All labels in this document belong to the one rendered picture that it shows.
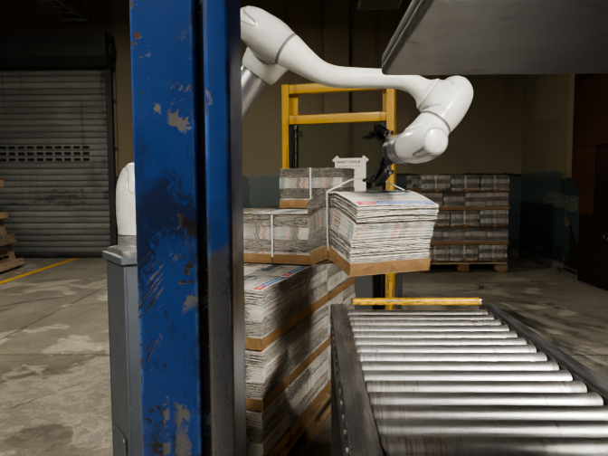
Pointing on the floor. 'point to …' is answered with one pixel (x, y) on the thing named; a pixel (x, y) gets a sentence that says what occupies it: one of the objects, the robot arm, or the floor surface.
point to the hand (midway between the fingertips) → (367, 157)
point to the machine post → (189, 225)
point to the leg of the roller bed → (335, 418)
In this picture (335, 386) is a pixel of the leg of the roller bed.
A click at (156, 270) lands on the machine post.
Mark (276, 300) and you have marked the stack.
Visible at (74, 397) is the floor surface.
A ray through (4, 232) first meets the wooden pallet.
